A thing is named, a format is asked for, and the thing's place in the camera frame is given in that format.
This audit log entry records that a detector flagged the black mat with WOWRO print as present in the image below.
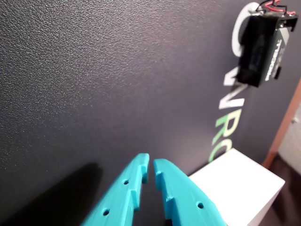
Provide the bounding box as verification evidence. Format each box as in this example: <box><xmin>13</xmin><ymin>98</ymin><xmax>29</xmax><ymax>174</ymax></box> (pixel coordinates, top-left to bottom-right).
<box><xmin>0</xmin><ymin>0</ymin><xmax>301</xmax><ymax>226</ymax></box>

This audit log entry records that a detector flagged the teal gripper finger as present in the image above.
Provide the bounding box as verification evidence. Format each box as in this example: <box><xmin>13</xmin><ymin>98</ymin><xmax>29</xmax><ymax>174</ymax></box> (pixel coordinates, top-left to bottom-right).
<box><xmin>79</xmin><ymin>153</ymin><xmax>151</xmax><ymax>226</ymax></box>
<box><xmin>153</xmin><ymin>158</ymin><xmax>227</xmax><ymax>226</ymax></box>

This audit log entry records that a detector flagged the white open box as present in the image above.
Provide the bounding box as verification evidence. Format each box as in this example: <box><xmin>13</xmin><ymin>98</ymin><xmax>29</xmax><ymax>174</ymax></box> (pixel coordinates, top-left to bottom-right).
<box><xmin>188</xmin><ymin>148</ymin><xmax>286</xmax><ymax>226</ymax></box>

